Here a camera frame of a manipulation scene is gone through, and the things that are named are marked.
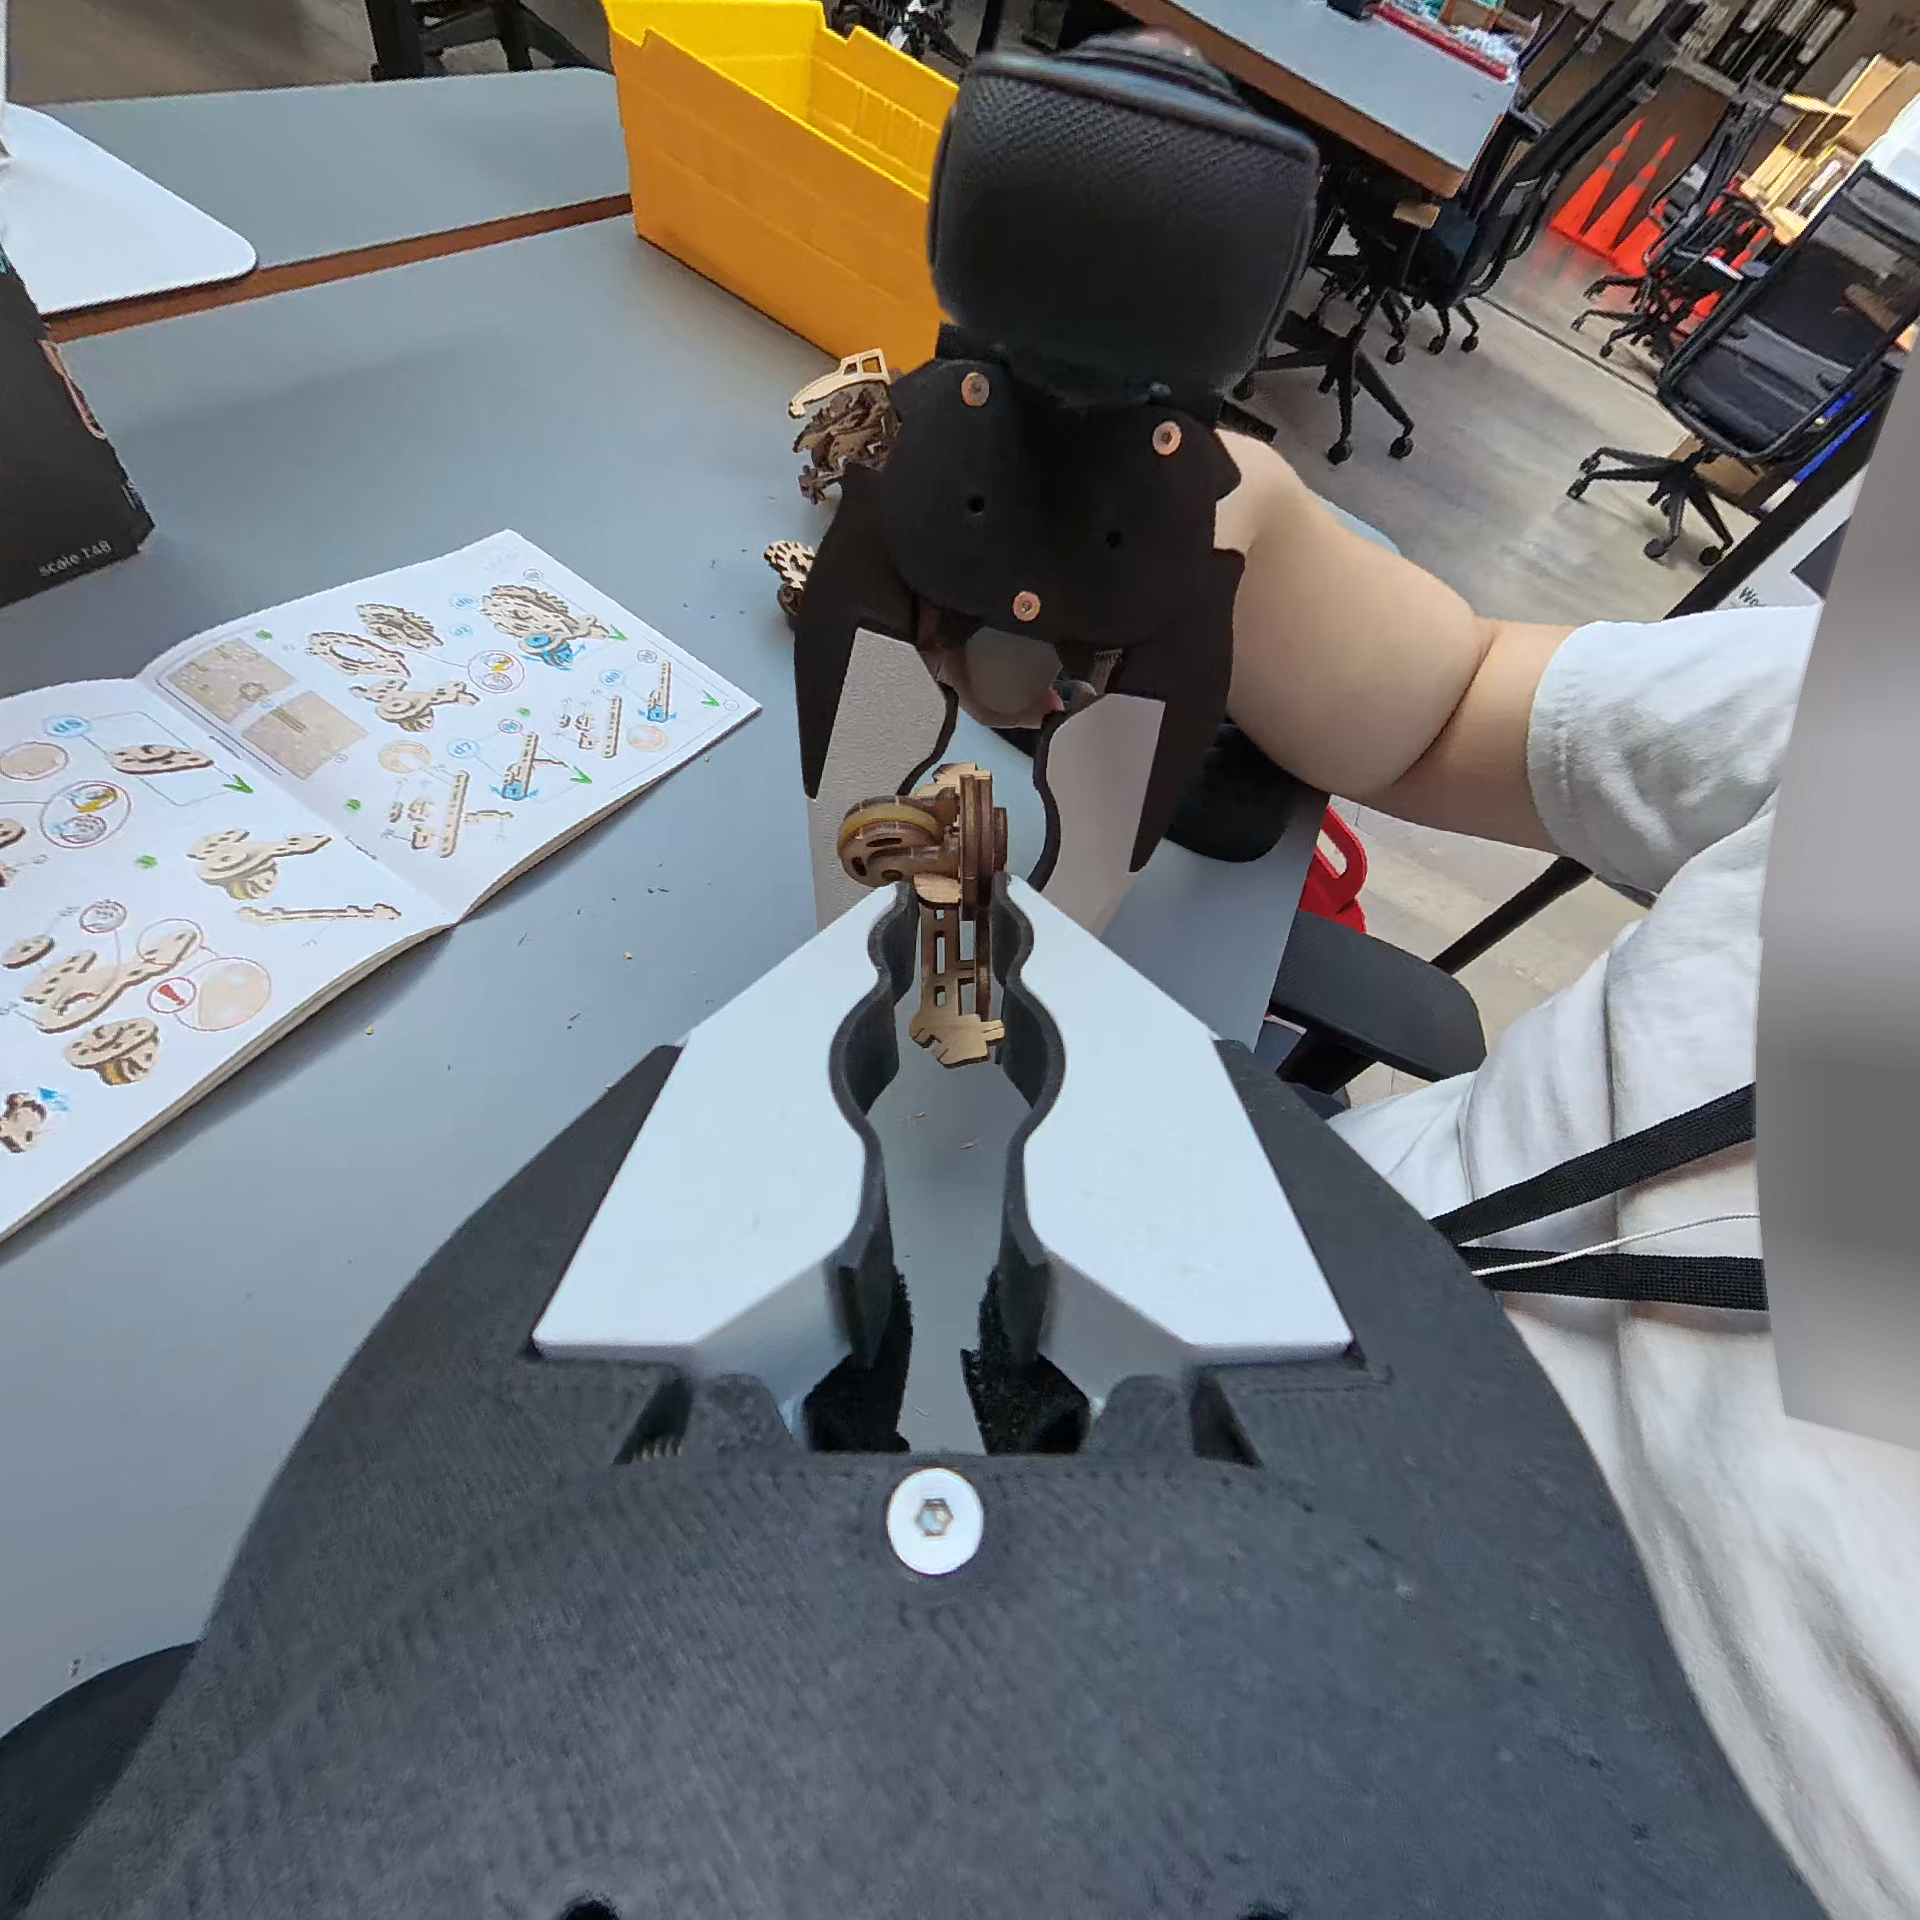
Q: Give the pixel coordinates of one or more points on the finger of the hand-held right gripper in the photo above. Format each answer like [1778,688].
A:
[887,720]
[1103,811]

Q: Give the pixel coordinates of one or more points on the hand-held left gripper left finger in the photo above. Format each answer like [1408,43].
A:
[706,1187]

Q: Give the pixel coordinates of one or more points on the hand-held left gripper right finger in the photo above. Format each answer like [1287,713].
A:
[1170,1200]

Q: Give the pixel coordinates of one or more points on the wooden model part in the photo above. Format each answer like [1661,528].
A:
[875,845]

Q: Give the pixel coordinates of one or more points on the person's right forearm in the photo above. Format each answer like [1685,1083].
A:
[1351,659]

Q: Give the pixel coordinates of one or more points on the partly built wooden model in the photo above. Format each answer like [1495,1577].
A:
[846,427]

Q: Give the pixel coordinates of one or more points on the black model kit box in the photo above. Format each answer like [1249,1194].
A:
[44,452]

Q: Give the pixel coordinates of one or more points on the person's right hand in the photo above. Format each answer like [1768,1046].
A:
[1007,676]

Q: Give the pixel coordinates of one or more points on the small wooden gear piece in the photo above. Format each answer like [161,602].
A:
[791,580]

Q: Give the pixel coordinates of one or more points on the red plastic object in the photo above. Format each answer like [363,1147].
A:
[1336,875]

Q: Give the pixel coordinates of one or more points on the yellow plastic bin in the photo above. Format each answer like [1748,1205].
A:
[749,163]

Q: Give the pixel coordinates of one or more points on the grey desk with wooden edge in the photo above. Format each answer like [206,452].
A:
[1351,75]

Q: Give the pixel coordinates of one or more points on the illustrated instruction booklet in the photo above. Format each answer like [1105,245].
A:
[301,839]

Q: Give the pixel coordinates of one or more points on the orange traffic cone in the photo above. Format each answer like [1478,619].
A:
[1647,204]
[1597,188]

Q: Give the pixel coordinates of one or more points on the wooden shelf unit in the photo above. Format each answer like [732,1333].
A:
[1835,129]

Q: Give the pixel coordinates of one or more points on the white monitor stand base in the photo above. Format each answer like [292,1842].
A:
[106,225]

